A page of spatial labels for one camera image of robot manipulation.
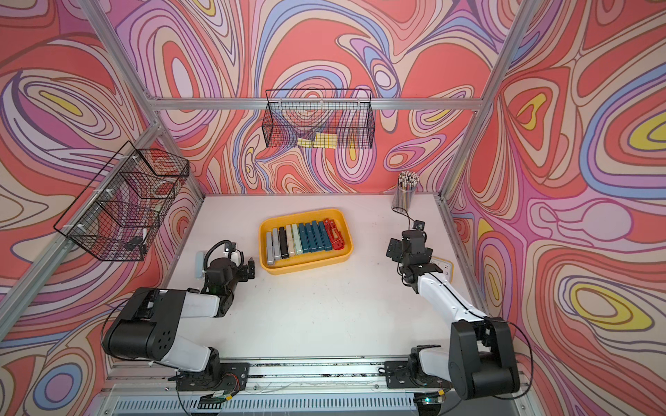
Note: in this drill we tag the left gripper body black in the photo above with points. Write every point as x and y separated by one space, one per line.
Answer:
239 276

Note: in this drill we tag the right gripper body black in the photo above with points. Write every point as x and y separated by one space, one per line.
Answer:
395 246

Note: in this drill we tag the black pruning pliers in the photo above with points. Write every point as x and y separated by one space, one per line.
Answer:
283 243

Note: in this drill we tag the red pliers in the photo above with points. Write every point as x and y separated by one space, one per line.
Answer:
328 226
338 243

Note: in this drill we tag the beige pruning pliers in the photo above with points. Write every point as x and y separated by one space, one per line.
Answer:
290 241

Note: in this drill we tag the light green pliers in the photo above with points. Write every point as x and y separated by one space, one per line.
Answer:
297 239

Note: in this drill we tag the yellow plastic storage tray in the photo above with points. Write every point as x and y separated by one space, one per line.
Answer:
310 260

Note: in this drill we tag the teal pliers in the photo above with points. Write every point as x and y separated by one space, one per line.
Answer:
318 236
312 242
305 244
325 236

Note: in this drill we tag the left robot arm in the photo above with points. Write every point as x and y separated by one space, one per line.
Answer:
146 328

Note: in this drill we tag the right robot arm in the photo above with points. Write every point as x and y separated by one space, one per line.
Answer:
479 360

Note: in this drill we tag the light blue small object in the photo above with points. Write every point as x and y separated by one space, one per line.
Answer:
199 265

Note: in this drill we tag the yellow alarm clock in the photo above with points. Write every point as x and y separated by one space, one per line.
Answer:
446 266

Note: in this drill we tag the pencil holder cup with pencils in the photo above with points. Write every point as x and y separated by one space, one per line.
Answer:
405 189

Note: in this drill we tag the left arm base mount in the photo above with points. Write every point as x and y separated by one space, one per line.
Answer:
227 377

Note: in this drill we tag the black wire basket left wall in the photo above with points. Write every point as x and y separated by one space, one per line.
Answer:
120 212

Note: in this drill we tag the black wire basket wall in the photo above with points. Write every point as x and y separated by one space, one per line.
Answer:
120 212
321 118

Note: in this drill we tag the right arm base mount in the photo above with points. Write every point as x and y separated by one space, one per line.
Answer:
404 375

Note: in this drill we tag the black wire basket back wall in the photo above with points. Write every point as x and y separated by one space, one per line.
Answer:
321 118

